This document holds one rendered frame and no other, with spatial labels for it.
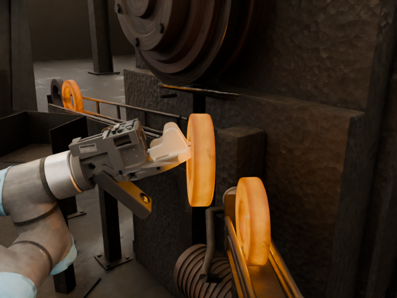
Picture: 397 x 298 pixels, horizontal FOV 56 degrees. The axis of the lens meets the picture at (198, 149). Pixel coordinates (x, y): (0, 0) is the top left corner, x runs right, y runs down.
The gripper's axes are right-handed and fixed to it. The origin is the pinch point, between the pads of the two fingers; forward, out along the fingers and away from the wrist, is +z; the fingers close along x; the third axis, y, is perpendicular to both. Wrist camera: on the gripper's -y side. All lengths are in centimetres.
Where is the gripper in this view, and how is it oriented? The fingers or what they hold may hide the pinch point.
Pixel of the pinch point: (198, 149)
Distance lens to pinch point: 63.2
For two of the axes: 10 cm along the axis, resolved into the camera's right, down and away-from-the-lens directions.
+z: 9.6, -2.7, 0.0
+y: -2.6, -9.0, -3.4
